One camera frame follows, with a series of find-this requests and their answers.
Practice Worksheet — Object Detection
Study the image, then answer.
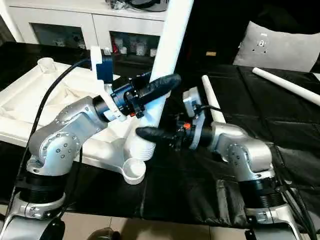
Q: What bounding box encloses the white plastic table leg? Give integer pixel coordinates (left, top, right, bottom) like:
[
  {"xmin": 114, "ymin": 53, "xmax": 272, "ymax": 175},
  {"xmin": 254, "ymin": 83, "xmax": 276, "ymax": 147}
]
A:
[
  {"xmin": 251, "ymin": 66, "xmax": 320, "ymax": 106},
  {"xmin": 201, "ymin": 74, "xmax": 228, "ymax": 125},
  {"xmin": 124, "ymin": 0, "xmax": 195, "ymax": 161}
]

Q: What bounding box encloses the dark round object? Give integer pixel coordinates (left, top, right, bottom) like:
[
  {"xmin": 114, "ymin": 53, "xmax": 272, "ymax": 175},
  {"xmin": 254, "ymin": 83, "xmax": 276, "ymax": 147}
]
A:
[{"xmin": 129, "ymin": 0, "xmax": 169, "ymax": 13}]

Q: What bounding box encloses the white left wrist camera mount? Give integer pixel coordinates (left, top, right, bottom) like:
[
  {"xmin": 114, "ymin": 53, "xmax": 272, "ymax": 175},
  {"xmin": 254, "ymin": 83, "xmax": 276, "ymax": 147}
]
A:
[{"xmin": 89, "ymin": 46, "xmax": 128, "ymax": 123}]

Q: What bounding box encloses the white cabinet with glass doors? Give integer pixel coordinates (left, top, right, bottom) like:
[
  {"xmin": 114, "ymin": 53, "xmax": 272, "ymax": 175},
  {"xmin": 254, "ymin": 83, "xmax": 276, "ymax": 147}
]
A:
[{"xmin": 0, "ymin": 0, "xmax": 168, "ymax": 57}]

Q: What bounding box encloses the grey pillow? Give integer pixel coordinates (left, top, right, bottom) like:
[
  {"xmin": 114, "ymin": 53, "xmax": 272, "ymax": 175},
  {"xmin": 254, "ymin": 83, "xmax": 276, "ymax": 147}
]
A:
[{"xmin": 232, "ymin": 21, "xmax": 320, "ymax": 73}]

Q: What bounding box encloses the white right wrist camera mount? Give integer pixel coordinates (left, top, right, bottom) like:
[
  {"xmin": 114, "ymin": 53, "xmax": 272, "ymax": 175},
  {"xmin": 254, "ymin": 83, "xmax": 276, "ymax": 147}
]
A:
[{"xmin": 182, "ymin": 86, "xmax": 208, "ymax": 151}]

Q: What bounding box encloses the grey curtain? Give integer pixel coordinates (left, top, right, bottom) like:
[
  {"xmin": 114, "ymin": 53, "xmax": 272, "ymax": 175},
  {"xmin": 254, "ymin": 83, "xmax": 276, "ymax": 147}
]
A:
[{"xmin": 0, "ymin": 14, "xmax": 13, "ymax": 48}]

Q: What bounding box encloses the white plastic table top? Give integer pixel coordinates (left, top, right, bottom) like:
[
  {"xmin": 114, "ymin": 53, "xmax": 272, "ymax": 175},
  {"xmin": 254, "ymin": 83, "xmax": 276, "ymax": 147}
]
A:
[{"xmin": 0, "ymin": 57, "xmax": 173, "ymax": 186}]

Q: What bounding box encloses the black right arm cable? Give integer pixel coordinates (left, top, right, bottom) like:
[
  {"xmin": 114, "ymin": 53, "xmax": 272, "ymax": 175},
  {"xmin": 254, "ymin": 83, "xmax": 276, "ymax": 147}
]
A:
[{"xmin": 193, "ymin": 104, "xmax": 318, "ymax": 240}]

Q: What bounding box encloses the black padded mat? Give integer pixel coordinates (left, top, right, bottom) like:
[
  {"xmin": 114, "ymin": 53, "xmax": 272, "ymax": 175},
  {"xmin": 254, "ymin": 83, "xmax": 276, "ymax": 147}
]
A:
[{"xmin": 0, "ymin": 41, "xmax": 320, "ymax": 230}]

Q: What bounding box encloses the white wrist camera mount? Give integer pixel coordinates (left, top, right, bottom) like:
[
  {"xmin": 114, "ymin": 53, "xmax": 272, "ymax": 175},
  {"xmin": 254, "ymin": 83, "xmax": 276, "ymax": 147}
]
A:
[
  {"xmin": 182, "ymin": 86, "xmax": 208, "ymax": 151},
  {"xmin": 89, "ymin": 46, "xmax": 128, "ymax": 123}
]

